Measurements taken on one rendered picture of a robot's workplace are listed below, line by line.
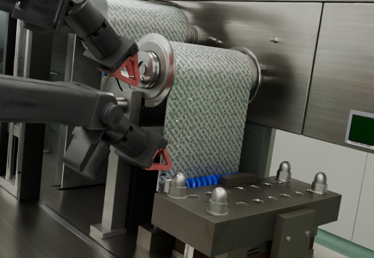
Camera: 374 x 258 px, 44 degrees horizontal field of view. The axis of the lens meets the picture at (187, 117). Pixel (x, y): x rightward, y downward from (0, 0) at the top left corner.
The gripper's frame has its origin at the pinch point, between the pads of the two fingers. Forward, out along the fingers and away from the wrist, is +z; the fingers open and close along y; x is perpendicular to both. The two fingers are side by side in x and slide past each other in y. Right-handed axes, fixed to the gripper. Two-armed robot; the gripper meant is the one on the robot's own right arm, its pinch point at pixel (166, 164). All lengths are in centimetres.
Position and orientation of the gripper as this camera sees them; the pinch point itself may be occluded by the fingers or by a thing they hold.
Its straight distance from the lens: 93.4
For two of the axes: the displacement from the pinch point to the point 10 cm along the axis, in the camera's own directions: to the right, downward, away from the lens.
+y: 6.6, 1.9, -7.2
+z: 5.7, 4.9, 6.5
